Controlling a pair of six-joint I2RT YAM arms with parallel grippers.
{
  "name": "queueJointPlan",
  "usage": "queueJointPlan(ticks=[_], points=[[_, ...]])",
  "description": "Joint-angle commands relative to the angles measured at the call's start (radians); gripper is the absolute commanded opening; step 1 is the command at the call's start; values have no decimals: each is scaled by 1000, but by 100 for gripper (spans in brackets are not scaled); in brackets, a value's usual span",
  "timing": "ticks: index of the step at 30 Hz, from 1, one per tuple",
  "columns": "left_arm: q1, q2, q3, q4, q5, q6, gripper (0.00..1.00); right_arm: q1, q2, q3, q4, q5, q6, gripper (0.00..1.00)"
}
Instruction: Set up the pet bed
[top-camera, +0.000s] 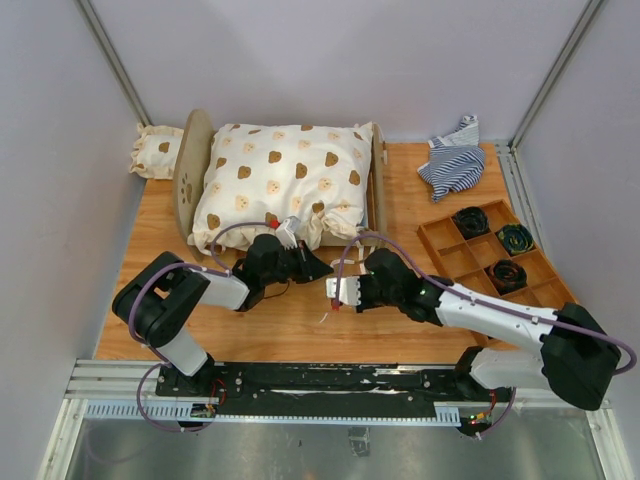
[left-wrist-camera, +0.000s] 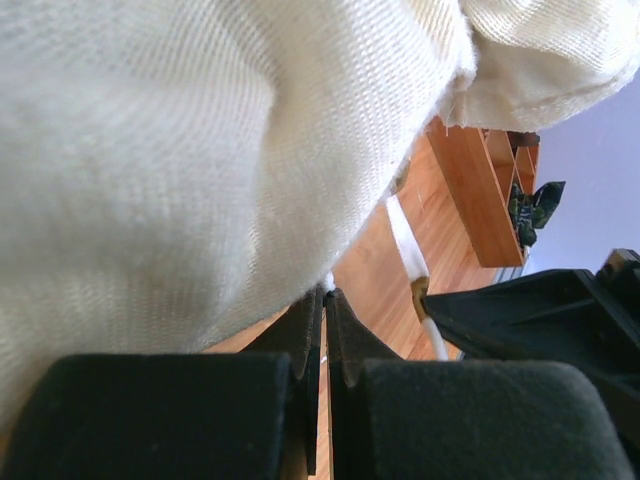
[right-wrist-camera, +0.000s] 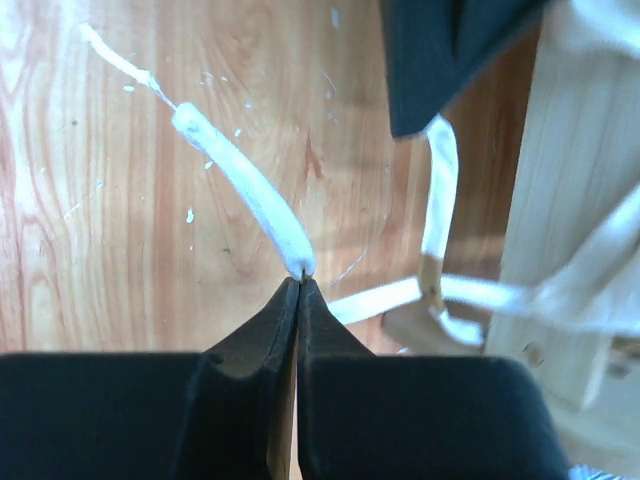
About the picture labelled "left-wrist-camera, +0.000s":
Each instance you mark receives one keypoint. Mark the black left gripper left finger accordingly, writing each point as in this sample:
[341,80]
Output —
[246,415]

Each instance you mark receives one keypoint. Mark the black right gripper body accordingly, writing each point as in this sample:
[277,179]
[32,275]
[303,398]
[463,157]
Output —
[619,276]

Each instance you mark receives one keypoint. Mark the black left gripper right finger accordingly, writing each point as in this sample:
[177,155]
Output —
[397,419]

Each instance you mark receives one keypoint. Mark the large bear print cushion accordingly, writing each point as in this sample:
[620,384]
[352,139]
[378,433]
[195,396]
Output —
[174,171]

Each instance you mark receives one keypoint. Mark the dark rolled fabric item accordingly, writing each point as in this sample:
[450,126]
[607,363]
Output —
[530,213]

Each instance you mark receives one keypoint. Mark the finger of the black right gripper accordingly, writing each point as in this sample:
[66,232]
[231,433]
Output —
[559,315]

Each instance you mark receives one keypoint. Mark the wooden compartment tray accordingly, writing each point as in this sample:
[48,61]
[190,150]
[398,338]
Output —
[480,167]

